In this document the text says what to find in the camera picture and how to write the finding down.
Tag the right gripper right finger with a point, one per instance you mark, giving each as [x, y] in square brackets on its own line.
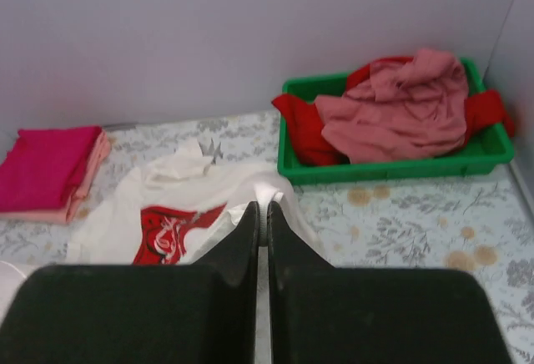
[326, 314]

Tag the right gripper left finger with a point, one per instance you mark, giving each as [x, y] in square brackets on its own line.
[203, 312]

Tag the white printed t-shirt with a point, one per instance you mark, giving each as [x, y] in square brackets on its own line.
[176, 208]

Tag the folded peach t-shirt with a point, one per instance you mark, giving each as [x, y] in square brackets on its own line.
[64, 216]

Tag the folded magenta t-shirt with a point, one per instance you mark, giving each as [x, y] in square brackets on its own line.
[45, 166]

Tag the crumpled pink t-shirt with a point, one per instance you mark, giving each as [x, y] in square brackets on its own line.
[403, 111]

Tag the green plastic tray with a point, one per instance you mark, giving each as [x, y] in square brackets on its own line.
[485, 150]

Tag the crumpled red t-shirt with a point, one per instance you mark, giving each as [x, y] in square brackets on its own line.
[304, 123]

